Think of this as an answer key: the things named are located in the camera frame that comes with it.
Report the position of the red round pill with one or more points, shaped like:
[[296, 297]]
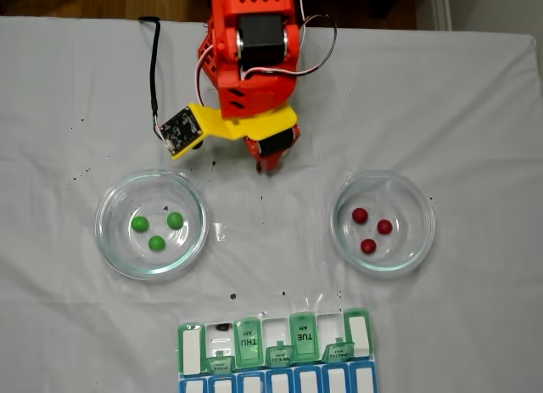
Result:
[[384, 226], [368, 246], [359, 215]]

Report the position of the weekly pill organizer box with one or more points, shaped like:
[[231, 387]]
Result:
[[305, 342]]

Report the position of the green round pill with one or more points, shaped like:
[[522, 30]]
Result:
[[139, 223], [175, 220], [156, 243]]

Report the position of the glass bowl for red pills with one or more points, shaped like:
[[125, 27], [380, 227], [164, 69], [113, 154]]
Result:
[[407, 261]]

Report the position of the glass bowl for green pills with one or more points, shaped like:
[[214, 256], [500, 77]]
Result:
[[114, 257]]

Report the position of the white tablecloth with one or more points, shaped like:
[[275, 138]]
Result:
[[63, 325]]

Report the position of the camera circuit board yellow frame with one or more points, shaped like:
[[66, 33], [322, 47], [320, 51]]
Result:
[[180, 132]]

